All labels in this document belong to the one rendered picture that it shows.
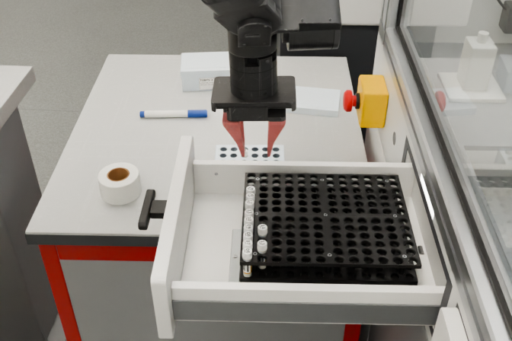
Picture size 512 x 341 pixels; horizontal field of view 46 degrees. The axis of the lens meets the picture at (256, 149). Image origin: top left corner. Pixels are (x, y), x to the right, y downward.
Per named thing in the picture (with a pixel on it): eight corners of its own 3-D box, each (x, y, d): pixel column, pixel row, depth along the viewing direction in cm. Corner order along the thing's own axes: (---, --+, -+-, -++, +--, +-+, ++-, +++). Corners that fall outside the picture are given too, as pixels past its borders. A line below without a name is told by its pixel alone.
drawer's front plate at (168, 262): (158, 341, 75) (149, 280, 68) (186, 189, 98) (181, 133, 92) (173, 341, 75) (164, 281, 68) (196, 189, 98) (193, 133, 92)
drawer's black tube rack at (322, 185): (240, 296, 78) (239, 261, 75) (245, 205, 93) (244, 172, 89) (414, 300, 78) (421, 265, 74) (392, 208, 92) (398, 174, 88)
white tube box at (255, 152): (214, 189, 107) (212, 173, 105) (216, 160, 114) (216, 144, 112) (284, 189, 107) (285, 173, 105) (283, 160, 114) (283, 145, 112)
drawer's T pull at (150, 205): (138, 232, 79) (136, 224, 78) (148, 194, 85) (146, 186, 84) (165, 232, 79) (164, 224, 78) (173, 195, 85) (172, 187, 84)
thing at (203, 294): (174, 323, 75) (170, 289, 72) (196, 189, 96) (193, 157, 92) (500, 329, 75) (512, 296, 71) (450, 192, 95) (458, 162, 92)
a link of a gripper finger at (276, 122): (286, 170, 78) (286, 106, 72) (229, 170, 78) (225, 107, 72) (285, 139, 83) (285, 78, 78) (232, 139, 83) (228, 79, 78)
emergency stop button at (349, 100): (343, 116, 109) (344, 97, 107) (340, 104, 112) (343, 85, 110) (360, 116, 109) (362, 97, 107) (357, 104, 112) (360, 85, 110)
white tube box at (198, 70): (181, 92, 134) (180, 71, 131) (183, 72, 141) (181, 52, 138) (239, 90, 135) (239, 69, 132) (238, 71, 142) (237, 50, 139)
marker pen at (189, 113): (139, 119, 125) (139, 113, 124) (141, 115, 127) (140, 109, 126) (207, 119, 125) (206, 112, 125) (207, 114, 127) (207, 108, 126)
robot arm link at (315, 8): (232, -53, 62) (237, 25, 60) (346, -58, 62) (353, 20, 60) (235, 3, 74) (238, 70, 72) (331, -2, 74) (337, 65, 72)
